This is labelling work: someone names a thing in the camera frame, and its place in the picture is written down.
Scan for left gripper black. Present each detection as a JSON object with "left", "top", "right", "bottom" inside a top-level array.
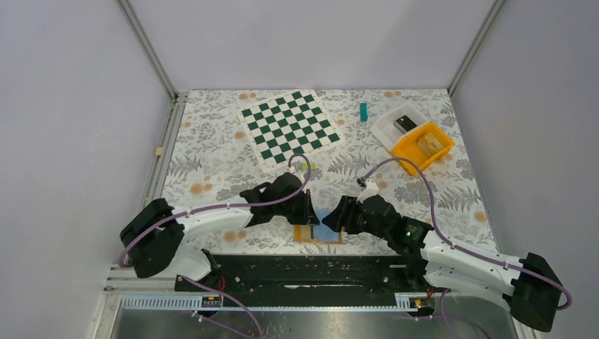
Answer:
[{"left": 275, "top": 189, "right": 320, "bottom": 225}]

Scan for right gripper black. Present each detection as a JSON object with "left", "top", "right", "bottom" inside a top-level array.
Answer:
[{"left": 321, "top": 195, "right": 390, "bottom": 241}]

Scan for orange leather card holder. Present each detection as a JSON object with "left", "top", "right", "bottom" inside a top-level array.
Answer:
[{"left": 294, "top": 225, "right": 343, "bottom": 244}]

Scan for gold cards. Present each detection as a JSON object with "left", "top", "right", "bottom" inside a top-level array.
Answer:
[{"left": 417, "top": 133, "right": 444, "bottom": 157}]

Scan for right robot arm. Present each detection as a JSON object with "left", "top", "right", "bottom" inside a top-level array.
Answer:
[{"left": 322, "top": 195, "right": 562, "bottom": 333}]

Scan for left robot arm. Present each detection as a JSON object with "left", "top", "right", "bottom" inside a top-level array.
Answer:
[{"left": 119, "top": 172, "right": 319, "bottom": 290}]

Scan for black card in white bin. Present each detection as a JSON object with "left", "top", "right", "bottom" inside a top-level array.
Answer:
[{"left": 393, "top": 115, "right": 418, "bottom": 134}]

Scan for lime green block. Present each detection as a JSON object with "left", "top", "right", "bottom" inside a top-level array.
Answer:
[{"left": 301, "top": 162, "right": 317, "bottom": 170}]

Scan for green white chessboard mat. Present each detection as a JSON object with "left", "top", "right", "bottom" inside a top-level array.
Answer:
[{"left": 237, "top": 89, "right": 345, "bottom": 172}]

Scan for white plastic bin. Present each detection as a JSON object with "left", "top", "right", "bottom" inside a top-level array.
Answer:
[{"left": 371, "top": 103, "right": 430, "bottom": 152}]

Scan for floral tablecloth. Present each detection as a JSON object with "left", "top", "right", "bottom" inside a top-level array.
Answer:
[{"left": 152, "top": 88, "right": 499, "bottom": 257}]

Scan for teal block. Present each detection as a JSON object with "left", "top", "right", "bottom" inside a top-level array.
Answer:
[{"left": 360, "top": 102, "right": 368, "bottom": 122}]

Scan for orange plastic bin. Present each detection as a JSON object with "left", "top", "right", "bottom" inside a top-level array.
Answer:
[{"left": 391, "top": 122, "right": 455, "bottom": 176}]

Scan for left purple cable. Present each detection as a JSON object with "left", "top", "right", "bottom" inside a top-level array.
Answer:
[{"left": 117, "top": 154, "right": 313, "bottom": 268}]

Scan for purple cable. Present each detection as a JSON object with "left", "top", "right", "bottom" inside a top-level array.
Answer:
[
  {"left": 117, "top": 154, "right": 313, "bottom": 268},
  {"left": 356, "top": 157, "right": 573, "bottom": 339}
]

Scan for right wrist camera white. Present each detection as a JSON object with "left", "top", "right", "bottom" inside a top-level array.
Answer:
[{"left": 357, "top": 178, "right": 379, "bottom": 203}]

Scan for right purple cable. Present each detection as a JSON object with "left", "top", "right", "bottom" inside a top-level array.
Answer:
[{"left": 356, "top": 157, "right": 573, "bottom": 339}]

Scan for aluminium rail front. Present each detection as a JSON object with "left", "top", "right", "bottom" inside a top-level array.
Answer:
[{"left": 103, "top": 266, "right": 433, "bottom": 312}]

